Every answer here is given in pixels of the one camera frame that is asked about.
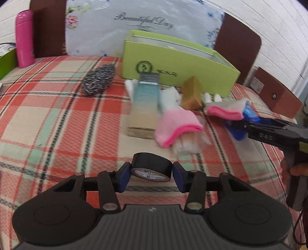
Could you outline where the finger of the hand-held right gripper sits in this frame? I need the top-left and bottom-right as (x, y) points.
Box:
(230, 120), (255, 138)
(261, 118), (299, 129)

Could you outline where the bright green open box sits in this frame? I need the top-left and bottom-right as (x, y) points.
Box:
(0, 43), (18, 81)

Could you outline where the blue tissue pack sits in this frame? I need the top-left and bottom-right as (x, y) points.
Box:
(223, 107), (261, 141)

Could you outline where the teal gold gradient box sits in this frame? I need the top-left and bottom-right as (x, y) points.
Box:
(127, 72), (160, 139)

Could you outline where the person's right hand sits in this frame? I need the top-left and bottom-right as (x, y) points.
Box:
(280, 157), (308, 184)

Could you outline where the plaid bed sheet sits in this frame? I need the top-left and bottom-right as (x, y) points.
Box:
(0, 56), (308, 250)

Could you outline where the pink thermos bottle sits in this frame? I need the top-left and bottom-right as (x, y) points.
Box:
(15, 10), (35, 68)

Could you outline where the light green cardboard box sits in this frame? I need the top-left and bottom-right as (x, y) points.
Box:
(120, 29), (241, 98)

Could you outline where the floral printed bedding bag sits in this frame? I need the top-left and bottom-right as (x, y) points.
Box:
(65, 0), (225, 58)

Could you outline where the clear plastic bag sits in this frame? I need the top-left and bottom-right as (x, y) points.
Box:
(172, 131), (211, 155)

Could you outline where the pink white sock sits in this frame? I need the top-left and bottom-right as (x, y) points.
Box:
(203, 94), (252, 121)
(154, 87), (204, 148)

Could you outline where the grey metallic scrubber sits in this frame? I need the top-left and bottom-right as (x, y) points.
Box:
(81, 63), (116, 97)

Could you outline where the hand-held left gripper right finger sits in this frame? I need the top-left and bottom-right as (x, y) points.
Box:
(173, 162), (253, 214)

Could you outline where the small gold box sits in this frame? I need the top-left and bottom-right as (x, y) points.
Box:
(180, 76), (204, 110)

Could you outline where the brown open box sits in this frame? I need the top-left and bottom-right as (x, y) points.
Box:
(250, 67), (303, 118)

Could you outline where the black tape roll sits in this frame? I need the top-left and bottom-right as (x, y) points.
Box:
(131, 152), (173, 182)

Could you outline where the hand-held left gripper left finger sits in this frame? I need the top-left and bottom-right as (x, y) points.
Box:
(52, 162), (132, 213)

